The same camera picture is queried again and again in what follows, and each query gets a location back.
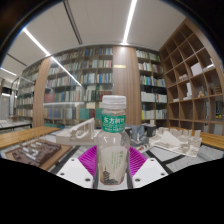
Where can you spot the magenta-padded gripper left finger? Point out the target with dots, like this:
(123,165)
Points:
(75,170)

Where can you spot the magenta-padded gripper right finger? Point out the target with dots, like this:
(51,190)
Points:
(151,170)

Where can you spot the clear bottle with green label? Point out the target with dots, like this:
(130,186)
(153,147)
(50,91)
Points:
(113,133)

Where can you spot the white stepped building model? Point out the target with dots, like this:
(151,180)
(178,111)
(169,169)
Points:
(78,133)

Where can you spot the dark grey building model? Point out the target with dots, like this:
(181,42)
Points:
(140,133)

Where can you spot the white terrain city model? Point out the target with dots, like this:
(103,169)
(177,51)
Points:
(180,141)

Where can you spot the long wooden slatted bench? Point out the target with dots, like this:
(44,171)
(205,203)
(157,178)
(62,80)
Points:
(23,135)
(210,139)

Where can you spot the glass-fronted bookshelf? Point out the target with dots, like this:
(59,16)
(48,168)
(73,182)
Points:
(26,96)

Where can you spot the wooden cubby shelf unit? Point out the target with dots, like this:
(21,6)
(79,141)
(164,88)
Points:
(193,83)

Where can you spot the ceiling light strips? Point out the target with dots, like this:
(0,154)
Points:
(130,20)

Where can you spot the narrow wall bookshelf with books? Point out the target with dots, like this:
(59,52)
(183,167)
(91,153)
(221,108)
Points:
(150,83)

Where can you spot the wide wall bookshelf with books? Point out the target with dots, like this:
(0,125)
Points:
(80,80)

